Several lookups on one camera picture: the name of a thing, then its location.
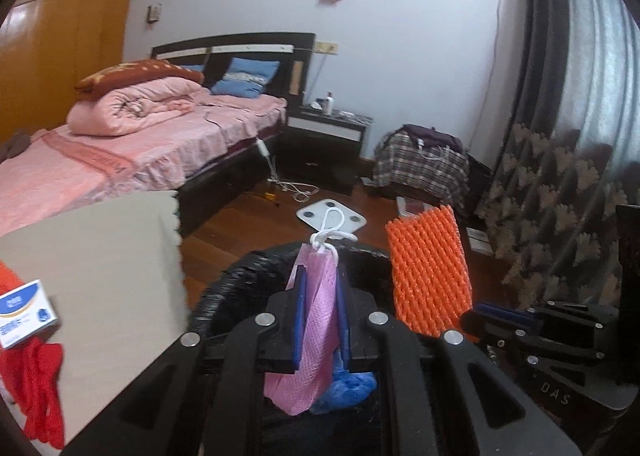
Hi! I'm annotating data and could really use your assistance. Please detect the red white flat box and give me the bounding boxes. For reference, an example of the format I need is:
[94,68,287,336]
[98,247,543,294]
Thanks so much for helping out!
[396,196,436,219]

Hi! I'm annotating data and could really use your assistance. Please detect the red cloth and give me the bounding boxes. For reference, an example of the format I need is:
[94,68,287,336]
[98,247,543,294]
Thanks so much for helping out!
[0,260,66,449]

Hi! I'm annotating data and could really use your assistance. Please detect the wooden wardrobe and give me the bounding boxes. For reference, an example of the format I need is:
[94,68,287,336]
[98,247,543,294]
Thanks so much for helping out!
[0,0,141,142]

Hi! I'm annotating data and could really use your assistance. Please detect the patterned dark curtain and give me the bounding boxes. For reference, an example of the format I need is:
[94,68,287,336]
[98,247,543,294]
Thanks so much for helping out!
[475,0,640,317]

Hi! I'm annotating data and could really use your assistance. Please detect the dark cloth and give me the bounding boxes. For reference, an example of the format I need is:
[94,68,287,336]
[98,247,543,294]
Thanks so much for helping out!
[0,131,33,162]

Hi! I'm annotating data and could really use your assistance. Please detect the crumpled blue plastic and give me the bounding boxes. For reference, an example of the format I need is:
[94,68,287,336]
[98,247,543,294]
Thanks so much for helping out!
[310,351,377,414]

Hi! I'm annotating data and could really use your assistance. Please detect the black trash bin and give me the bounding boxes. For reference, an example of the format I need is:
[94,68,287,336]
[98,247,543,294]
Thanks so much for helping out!
[187,242,481,456]

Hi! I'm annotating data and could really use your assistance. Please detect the black nightstand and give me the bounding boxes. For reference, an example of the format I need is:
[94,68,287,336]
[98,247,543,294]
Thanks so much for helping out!
[280,104,373,197]

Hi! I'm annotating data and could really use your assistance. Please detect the white booklet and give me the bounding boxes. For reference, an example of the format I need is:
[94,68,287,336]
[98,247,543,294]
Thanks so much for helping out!
[466,226,493,257]

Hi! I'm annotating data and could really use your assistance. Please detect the purple clothing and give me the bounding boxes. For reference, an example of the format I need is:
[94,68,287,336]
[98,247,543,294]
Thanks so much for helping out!
[402,123,466,149]

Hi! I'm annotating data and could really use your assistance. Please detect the bed with pink sheet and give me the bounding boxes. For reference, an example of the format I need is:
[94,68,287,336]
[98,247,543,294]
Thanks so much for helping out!
[0,91,288,237]

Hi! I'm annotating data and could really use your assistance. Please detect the pink mesh bag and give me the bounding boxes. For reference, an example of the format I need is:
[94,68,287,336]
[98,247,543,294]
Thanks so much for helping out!
[264,203,358,417]

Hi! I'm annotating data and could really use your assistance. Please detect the white bathroom scale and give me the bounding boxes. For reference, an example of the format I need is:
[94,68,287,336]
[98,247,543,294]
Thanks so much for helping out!
[296,200,368,239]

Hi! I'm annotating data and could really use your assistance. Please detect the brown patterned pillow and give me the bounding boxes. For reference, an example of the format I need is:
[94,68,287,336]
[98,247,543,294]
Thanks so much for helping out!
[75,59,206,100]

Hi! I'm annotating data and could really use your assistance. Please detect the white floor cables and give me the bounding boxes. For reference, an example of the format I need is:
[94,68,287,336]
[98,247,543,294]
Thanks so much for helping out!
[270,179,318,202]

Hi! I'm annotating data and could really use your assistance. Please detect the folded pink quilt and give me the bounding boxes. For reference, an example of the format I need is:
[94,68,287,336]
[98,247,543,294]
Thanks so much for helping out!
[67,76,211,137]

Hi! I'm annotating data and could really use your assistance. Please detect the white blue box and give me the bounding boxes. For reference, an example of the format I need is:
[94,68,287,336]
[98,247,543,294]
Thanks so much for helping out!
[0,279,60,349]

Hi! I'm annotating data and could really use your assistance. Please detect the orange foam net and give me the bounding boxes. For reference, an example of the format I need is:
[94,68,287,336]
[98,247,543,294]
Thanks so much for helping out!
[385,205,475,339]

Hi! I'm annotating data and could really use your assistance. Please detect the white handheld device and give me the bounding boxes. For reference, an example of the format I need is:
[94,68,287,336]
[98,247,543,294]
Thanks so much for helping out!
[256,137,281,182]

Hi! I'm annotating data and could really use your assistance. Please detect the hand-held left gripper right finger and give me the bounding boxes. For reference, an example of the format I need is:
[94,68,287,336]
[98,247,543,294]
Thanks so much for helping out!
[335,271,583,456]

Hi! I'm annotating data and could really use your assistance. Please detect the plaid bag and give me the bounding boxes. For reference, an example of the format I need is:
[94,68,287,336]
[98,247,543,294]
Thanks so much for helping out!
[372,129,471,202]

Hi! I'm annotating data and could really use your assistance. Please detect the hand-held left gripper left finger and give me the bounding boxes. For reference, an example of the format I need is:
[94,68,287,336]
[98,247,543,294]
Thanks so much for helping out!
[65,266,311,456]

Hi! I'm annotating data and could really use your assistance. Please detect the black headboard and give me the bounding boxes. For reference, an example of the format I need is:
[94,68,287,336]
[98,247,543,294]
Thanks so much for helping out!
[151,32,317,107]

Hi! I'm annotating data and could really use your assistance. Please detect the large blue pillow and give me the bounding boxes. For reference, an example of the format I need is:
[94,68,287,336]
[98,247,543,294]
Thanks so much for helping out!
[211,57,280,98]

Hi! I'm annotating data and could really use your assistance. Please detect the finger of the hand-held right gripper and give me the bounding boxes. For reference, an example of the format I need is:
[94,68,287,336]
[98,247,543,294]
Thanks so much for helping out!
[459,310,601,367]
[472,301,618,332]

